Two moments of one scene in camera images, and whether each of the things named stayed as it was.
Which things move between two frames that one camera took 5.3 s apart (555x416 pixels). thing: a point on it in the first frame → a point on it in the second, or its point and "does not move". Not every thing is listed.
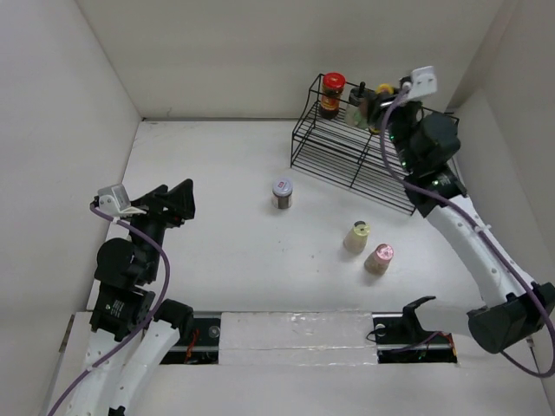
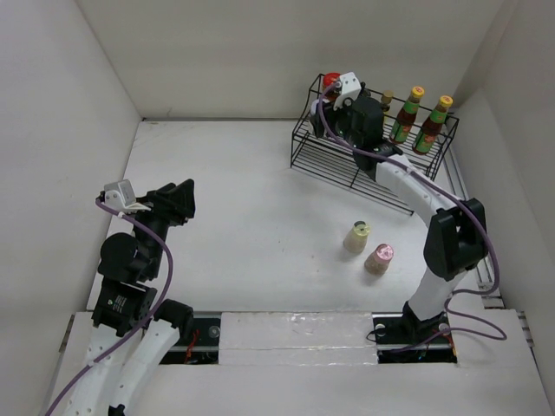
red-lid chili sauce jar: (332, 87) does not move
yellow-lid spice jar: (355, 240) does not move
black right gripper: (403, 106) → (318, 121)
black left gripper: (173, 205) does not move
